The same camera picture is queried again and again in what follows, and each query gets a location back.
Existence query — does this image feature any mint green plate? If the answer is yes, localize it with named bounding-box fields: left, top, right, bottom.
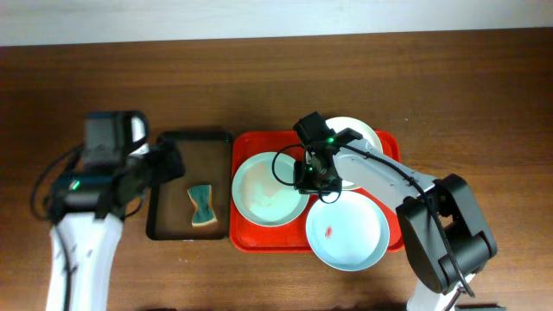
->
left=232, top=152, right=309, bottom=227

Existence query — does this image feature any green yellow sponge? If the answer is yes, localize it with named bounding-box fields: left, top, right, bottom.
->
left=188, top=184, right=217, bottom=227

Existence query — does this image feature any light blue plate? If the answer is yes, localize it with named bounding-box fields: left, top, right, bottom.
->
left=306, top=192, right=391, bottom=272

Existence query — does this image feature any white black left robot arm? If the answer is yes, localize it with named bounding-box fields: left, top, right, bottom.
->
left=44, top=111, right=185, bottom=310

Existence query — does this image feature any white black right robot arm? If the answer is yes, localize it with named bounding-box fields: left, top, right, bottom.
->
left=293, top=112, right=498, bottom=310

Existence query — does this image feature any black plastic tray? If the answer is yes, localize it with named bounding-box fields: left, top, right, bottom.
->
left=146, top=130, right=233, bottom=241

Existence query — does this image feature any red plastic tray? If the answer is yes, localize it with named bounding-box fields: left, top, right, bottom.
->
left=230, top=130, right=404, bottom=253

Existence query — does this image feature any cream white plate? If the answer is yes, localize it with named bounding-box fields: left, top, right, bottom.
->
left=307, top=116, right=384, bottom=191

